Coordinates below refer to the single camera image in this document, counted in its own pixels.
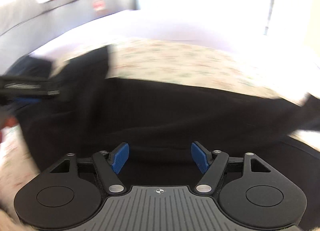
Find black pants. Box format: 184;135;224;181
16;47;319;189

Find grey padded headboard cushion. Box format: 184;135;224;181
1;0;131;73

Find floral bed cover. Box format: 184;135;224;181
1;42;313;215

